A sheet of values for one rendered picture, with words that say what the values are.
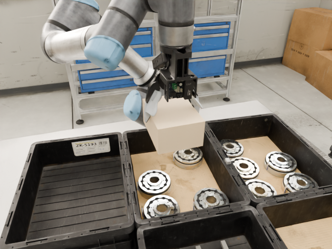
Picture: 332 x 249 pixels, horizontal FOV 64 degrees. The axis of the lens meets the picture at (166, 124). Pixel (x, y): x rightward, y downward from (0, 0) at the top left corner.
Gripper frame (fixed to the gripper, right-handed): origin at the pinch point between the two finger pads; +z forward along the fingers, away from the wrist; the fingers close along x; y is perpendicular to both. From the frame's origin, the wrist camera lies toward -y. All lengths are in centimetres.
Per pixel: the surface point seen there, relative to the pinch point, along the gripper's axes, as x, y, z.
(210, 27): 102, -186, 26
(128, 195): -14.4, 8.3, 16.7
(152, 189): -6.4, 1.9, 23.8
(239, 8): 130, -185, 10
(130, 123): -2, -62, 40
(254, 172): 27.5, 4.3, 23.8
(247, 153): 32.9, -7.8, 26.7
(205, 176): 12.9, -1.4, 26.7
